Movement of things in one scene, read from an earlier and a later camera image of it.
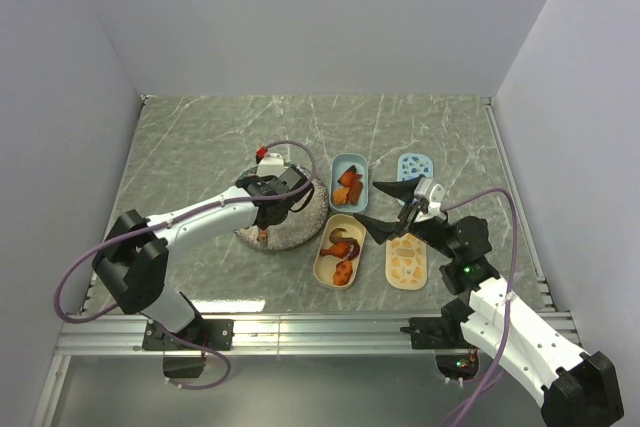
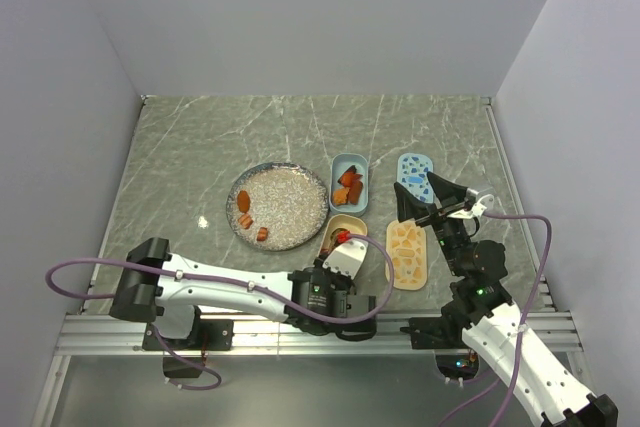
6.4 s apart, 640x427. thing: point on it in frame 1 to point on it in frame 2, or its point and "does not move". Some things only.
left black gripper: (268, 180) to (346, 280)
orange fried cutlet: (340, 195) does not move
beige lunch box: (355, 228) does not move
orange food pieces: (355, 189) does not move
